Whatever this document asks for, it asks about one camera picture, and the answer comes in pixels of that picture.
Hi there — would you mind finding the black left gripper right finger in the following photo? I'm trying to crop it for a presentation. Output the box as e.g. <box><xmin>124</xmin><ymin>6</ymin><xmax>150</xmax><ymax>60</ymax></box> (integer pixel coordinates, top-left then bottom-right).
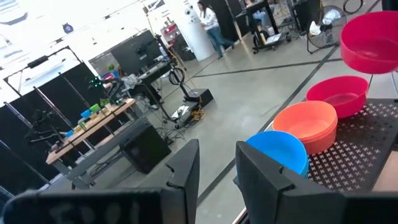
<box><xmin>234</xmin><ymin>141</ymin><xmax>398</xmax><ymax>224</ymax></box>

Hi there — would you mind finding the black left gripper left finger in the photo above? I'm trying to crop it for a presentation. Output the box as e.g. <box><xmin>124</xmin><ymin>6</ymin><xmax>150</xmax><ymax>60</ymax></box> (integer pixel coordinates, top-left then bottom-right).
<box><xmin>0</xmin><ymin>139</ymin><xmax>200</xmax><ymax>224</ymax></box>

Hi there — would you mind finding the blue mini bowl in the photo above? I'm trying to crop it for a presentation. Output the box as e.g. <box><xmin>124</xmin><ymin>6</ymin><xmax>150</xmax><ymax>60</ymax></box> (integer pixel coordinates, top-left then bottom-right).
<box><xmin>235</xmin><ymin>130</ymin><xmax>310</xmax><ymax>179</ymax></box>

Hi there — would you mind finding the orange mini bowl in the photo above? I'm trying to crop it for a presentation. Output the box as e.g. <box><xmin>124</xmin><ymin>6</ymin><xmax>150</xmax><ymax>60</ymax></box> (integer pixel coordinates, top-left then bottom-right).
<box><xmin>303</xmin><ymin>126</ymin><xmax>339</xmax><ymax>156</ymax></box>
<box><xmin>272</xmin><ymin>100</ymin><xmax>339</xmax><ymax>147</ymax></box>

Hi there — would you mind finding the red mini bowl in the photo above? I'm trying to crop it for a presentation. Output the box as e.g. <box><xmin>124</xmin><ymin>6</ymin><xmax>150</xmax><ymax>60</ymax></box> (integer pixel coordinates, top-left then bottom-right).
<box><xmin>340</xmin><ymin>11</ymin><xmax>398</xmax><ymax>75</ymax></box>
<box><xmin>306</xmin><ymin>75</ymin><xmax>369</xmax><ymax>119</ymax></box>

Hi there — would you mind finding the black box case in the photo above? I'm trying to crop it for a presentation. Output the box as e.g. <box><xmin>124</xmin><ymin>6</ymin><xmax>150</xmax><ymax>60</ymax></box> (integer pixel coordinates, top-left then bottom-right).
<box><xmin>119</xmin><ymin>124</ymin><xmax>172</xmax><ymax>175</ymax></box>

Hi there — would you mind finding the wooden work table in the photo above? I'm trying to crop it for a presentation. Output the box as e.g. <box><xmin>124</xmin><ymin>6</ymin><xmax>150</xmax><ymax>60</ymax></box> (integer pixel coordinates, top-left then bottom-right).
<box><xmin>45</xmin><ymin>98</ymin><xmax>137</xmax><ymax>166</ymax></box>

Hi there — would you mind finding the black perforated metal shelf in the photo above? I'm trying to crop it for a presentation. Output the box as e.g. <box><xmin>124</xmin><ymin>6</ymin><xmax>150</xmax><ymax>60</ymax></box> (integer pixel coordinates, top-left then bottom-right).
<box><xmin>231</xmin><ymin>98</ymin><xmax>398</xmax><ymax>224</ymax></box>

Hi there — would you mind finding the black partition screen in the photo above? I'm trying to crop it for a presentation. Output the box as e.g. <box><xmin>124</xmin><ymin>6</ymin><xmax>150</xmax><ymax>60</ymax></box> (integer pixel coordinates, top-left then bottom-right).
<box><xmin>0</xmin><ymin>62</ymin><xmax>106</xmax><ymax>195</ymax></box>

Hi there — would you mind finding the person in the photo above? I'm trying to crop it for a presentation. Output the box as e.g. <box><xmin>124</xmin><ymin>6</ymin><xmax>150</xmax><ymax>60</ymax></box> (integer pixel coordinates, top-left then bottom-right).
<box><xmin>245</xmin><ymin>0</ymin><xmax>271</xmax><ymax>27</ymax></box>
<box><xmin>197</xmin><ymin>0</ymin><xmax>236</xmax><ymax>60</ymax></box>
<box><xmin>120</xmin><ymin>73</ymin><xmax>140</xmax><ymax>91</ymax></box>

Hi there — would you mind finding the black stand base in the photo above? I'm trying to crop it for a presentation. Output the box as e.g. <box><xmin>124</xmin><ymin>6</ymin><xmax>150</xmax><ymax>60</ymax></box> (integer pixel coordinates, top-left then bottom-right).
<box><xmin>183</xmin><ymin>88</ymin><xmax>215</xmax><ymax>109</ymax></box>

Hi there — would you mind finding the black computer desk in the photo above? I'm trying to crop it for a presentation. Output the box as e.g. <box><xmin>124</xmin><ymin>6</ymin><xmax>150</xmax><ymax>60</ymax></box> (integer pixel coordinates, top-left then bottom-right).
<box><xmin>136</xmin><ymin>62</ymin><xmax>174</xmax><ymax>94</ymax></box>

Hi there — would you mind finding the black monitor screen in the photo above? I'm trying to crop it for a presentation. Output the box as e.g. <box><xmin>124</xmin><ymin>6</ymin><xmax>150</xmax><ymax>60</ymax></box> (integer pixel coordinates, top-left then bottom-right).
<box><xmin>110</xmin><ymin>29</ymin><xmax>163</xmax><ymax>75</ymax></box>

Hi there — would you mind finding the black floor fan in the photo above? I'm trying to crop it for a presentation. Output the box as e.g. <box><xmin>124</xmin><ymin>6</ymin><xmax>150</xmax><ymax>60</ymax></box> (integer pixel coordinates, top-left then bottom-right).
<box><xmin>306</xmin><ymin>4</ymin><xmax>348</xmax><ymax>54</ymax></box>

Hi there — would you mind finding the black rolling cart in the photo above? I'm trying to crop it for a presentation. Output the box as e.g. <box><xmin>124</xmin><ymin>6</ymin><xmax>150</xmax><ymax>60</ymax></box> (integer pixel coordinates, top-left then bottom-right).
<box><xmin>236</xmin><ymin>0</ymin><xmax>292</xmax><ymax>54</ymax></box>

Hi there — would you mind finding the red drawer cabinet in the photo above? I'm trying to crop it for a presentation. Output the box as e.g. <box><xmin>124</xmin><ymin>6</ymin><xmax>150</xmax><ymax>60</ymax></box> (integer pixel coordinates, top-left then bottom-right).
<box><xmin>160</xmin><ymin>23</ymin><xmax>180</xmax><ymax>46</ymax></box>

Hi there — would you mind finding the white cylinder tank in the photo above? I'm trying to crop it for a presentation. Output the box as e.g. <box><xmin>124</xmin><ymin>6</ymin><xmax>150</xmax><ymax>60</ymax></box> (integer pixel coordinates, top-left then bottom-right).
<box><xmin>177</xmin><ymin>1</ymin><xmax>216</xmax><ymax>62</ymax></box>

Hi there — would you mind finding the black cabinet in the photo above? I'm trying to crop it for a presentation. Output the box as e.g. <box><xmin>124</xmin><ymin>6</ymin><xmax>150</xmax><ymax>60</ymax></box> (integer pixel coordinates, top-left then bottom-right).
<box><xmin>292</xmin><ymin>0</ymin><xmax>323</xmax><ymax>32</ymax></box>

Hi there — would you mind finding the black pole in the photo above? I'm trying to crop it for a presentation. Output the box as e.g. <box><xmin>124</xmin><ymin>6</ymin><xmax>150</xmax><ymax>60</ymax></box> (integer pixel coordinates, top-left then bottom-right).
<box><xmin>381</xmin><ymin>0</ymin><xmax>398</xmax><ymax>12</ymax></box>

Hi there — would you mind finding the yellow coiled floor cable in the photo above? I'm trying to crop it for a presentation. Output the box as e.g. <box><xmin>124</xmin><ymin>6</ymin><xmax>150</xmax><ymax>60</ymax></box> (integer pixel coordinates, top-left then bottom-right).
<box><xmin>191</xmin><ymin>107</ymin><xmax>206</xmax><ymax>122</ymax></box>

